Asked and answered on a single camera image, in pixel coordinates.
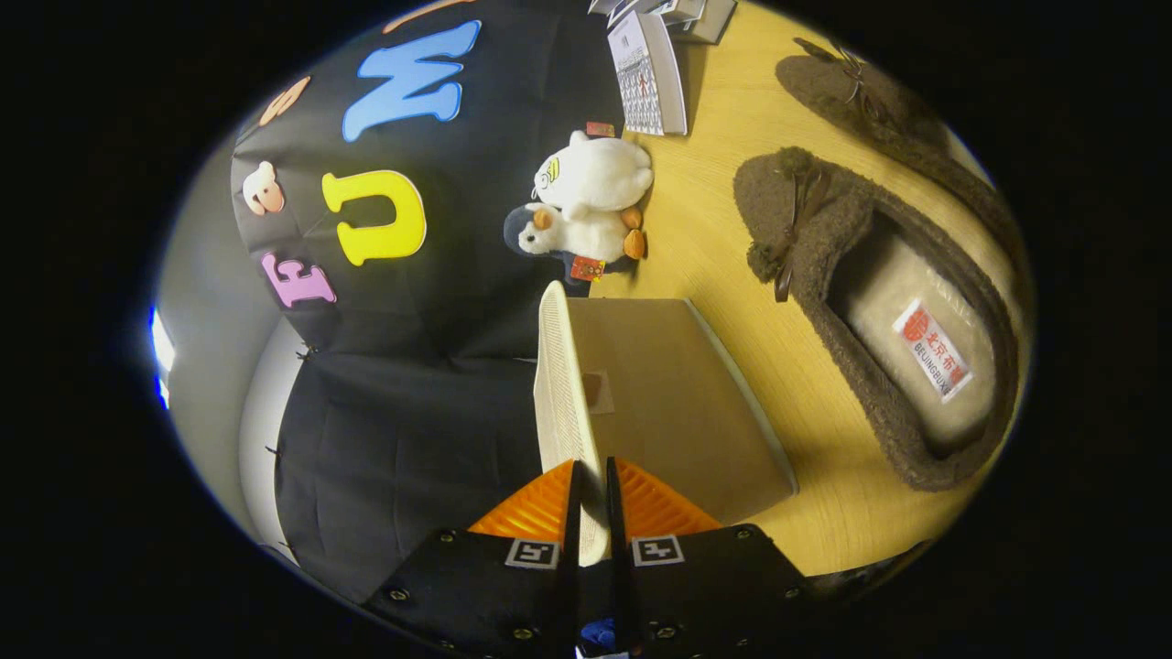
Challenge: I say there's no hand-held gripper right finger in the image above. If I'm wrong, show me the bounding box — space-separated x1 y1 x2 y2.
604 456 816 656

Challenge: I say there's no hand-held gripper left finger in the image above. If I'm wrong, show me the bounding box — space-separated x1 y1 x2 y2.
362 460 583 659

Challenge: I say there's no beige fabric storage box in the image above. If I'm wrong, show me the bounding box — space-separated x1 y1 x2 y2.
534 281 798 567

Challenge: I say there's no brown fuzzy shoe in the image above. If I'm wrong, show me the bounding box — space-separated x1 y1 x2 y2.
776 37 1028 275
732 146 1022 492

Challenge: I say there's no grey white penguin plush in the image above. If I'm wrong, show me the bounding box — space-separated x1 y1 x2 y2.
503 203 648 286

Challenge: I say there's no white duck plush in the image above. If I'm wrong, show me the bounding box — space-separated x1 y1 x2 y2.
533 130 655 221

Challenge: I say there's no grey patterned cover book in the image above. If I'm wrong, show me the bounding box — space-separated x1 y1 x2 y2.
607 9 689 136

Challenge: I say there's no dark grey cover book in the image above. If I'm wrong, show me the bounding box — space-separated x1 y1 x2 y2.
679 0 738 45

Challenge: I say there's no white book blue cover picture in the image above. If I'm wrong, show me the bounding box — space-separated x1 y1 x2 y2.
591 0 708 27

